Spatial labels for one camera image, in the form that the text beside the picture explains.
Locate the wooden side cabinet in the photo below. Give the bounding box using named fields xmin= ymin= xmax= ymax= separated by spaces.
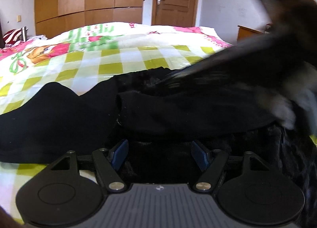
xmin=237 ymin=25 xmax=264 ymax=41

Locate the black knit sweater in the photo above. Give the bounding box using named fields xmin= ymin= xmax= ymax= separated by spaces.
xmin=0 ymin=32 xmax=317 ymax=218

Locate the red white striped cloth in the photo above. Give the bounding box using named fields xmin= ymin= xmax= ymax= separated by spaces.
xmin=3 ymin=29 xmax=22 ymax=45

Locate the metal thermos cup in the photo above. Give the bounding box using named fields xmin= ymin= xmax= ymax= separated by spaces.
xmin=21 ymin=26 xmax=27 ymax=42

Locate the checkered floral bed quilt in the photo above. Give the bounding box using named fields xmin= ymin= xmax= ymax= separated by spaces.
xmin=0 ymin=22 xmax=317 ymax=225

